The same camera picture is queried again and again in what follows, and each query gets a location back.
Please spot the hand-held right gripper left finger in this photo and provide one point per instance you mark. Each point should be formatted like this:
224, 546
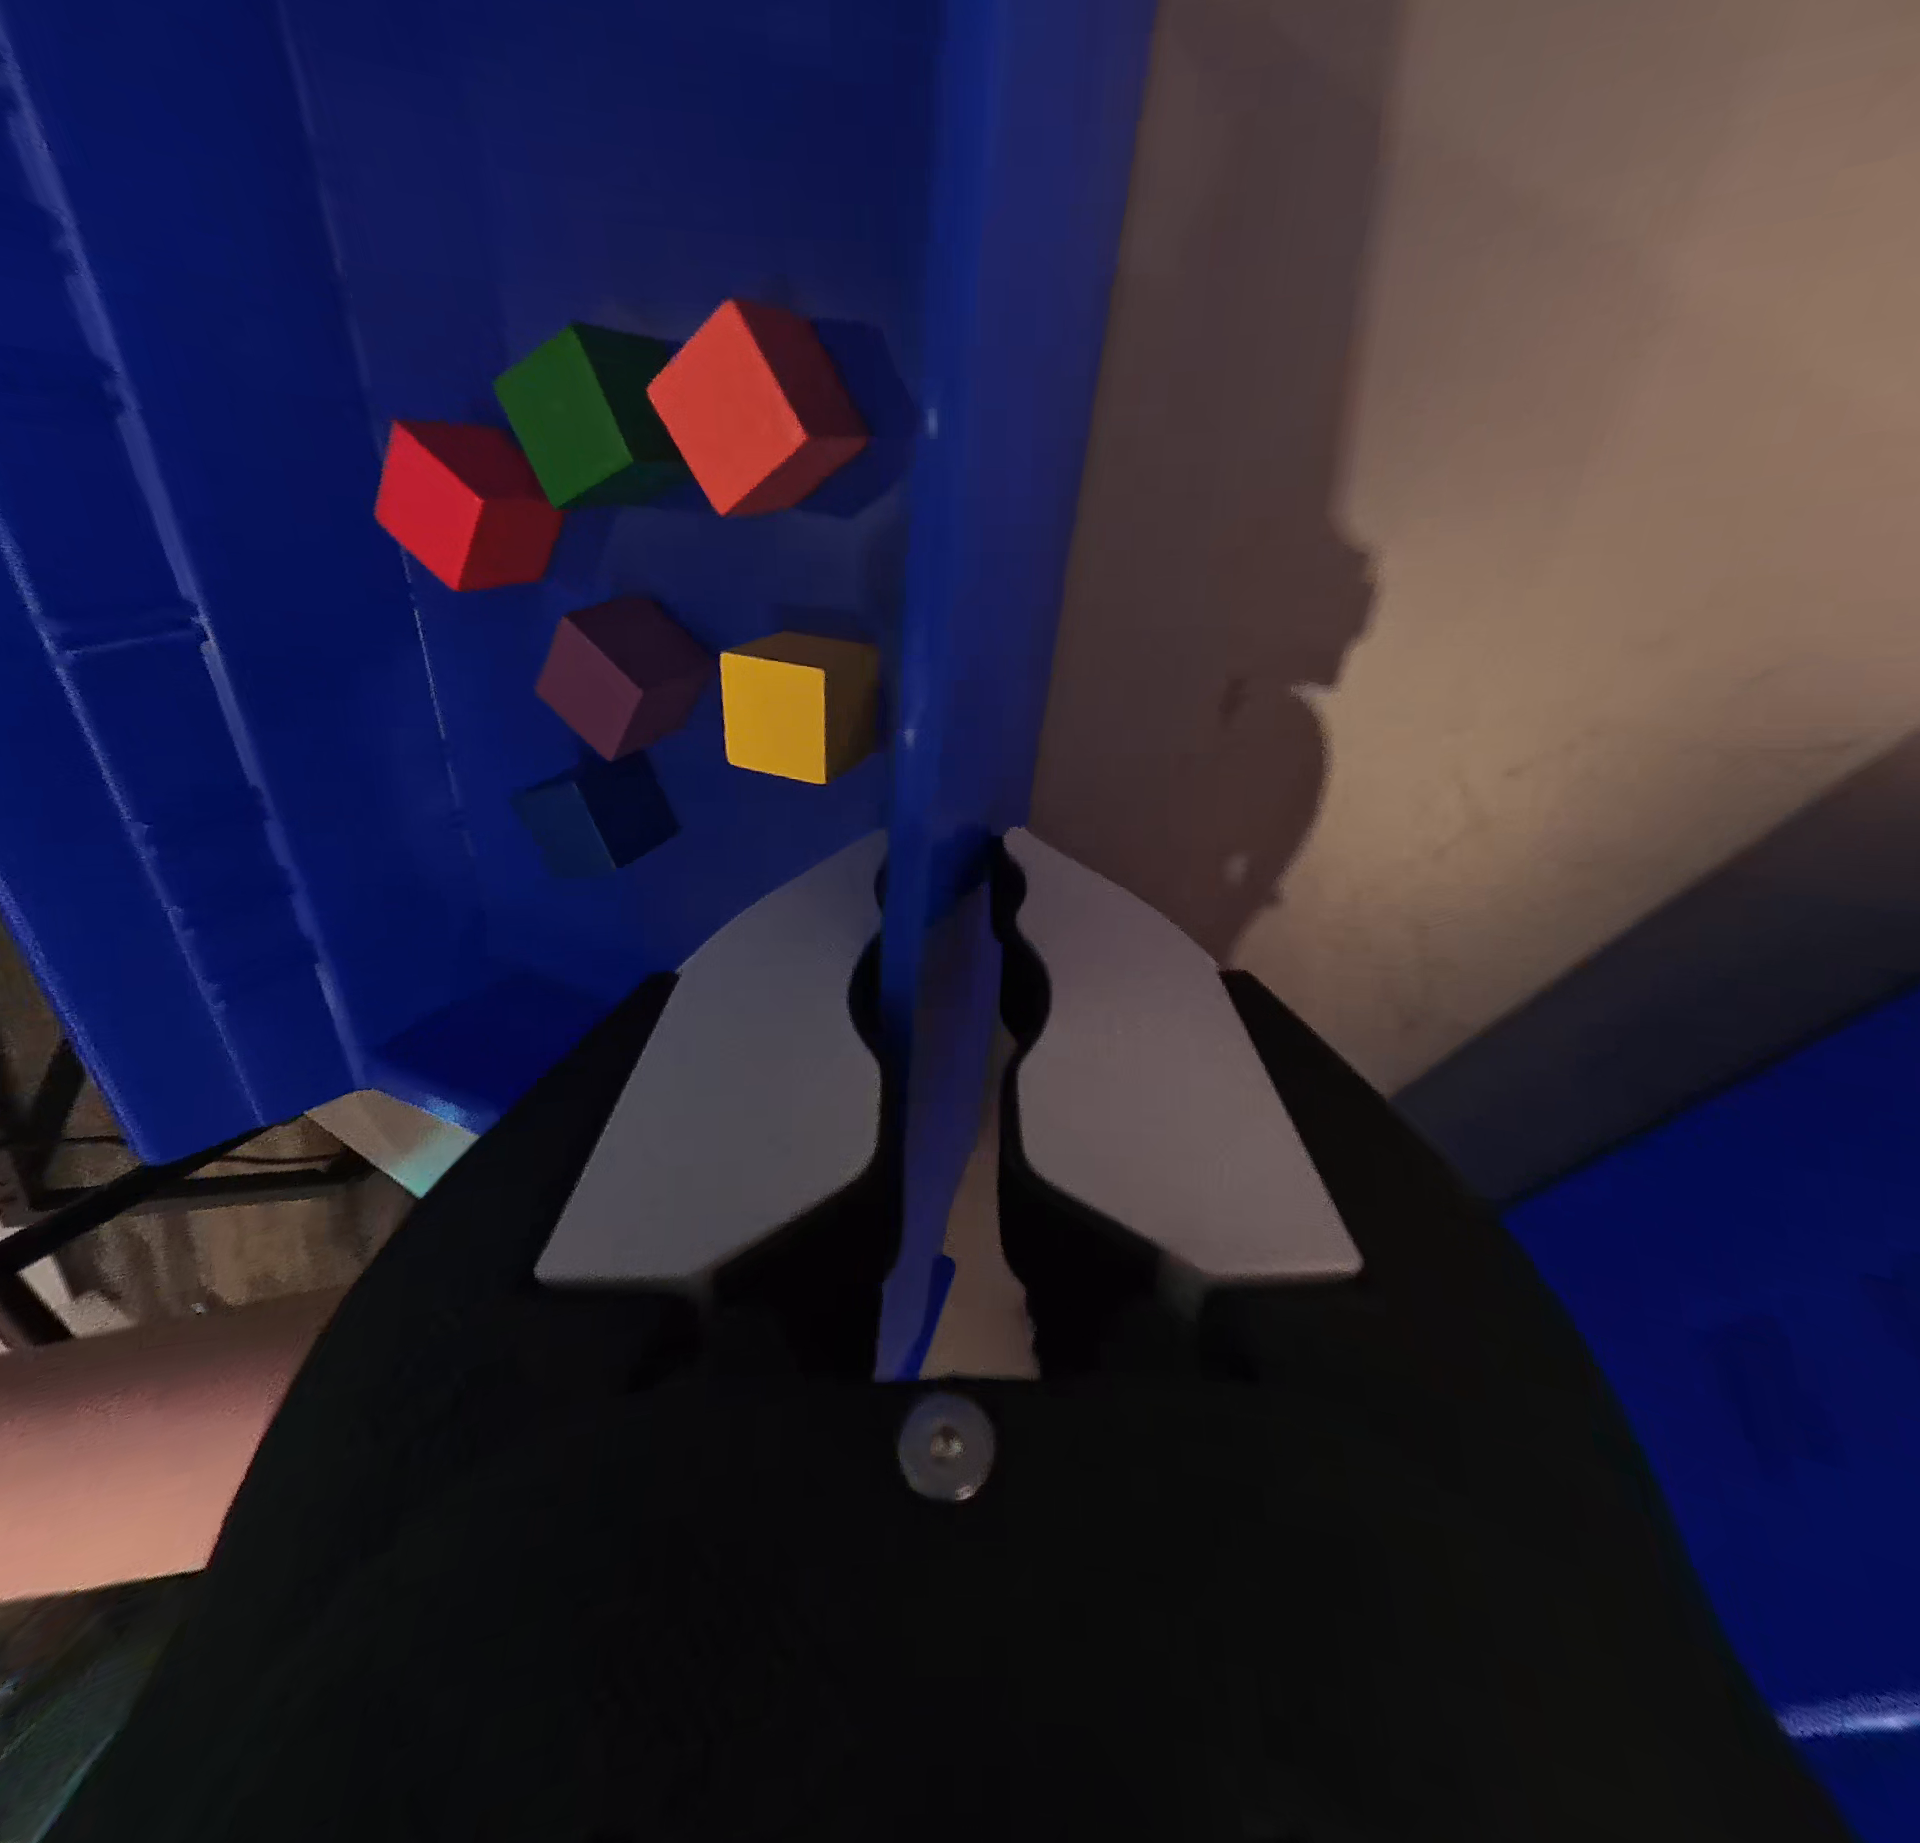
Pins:
723, 1121

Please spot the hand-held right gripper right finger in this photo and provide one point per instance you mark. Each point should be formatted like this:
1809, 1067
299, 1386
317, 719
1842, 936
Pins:
1171, 1121

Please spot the blue wooden cube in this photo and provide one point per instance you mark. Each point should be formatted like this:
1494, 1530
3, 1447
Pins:
579, 822

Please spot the yellow wooden cube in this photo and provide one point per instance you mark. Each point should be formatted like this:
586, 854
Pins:
775, 712

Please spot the purple wooden cube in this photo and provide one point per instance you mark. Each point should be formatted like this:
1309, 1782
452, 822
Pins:
602, 682

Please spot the blue plastic bin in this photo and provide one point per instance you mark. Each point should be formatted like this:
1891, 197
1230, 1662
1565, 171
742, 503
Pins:
1724, 1352
602, 104

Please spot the red wooden cube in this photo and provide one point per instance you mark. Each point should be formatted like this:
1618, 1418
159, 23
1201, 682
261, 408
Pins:
442, 511

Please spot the orange wooden cube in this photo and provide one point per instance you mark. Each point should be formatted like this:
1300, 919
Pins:
742, 409

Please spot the green wooden cube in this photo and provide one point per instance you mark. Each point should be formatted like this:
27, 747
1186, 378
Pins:
562, 419

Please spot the person's leg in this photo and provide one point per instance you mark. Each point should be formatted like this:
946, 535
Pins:
120, 1453

